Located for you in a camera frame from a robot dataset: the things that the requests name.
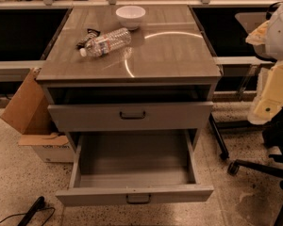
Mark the clear plastic water bottle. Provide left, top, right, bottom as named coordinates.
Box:
left=78, top=27, right=131, bottom=57

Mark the grey drawer cabinet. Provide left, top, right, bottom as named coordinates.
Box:
left=36, top=4, right=223, bottom=207

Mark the closed top drawer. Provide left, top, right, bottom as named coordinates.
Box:
left=48, top=102, right=213, bottom=132

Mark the open middle drawer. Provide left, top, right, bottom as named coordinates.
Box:
left=56, top=130, right=213, bottom=206

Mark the white ceramic bowl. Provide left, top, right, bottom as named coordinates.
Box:
left=116, top=6, right=146, bottom=30

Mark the white cardboard box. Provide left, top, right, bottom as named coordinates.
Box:
left=18, top=133, right=75, bottom=163

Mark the brown cardboard box flap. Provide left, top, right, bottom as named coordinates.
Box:
left=0, top=68, right=52, bottom=135

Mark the black side table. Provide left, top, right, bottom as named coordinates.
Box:
left=208, top=2, right=283, bottom=161

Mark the black cable on floor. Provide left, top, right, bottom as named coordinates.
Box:
left=0, top=196, right=57, bottom=226

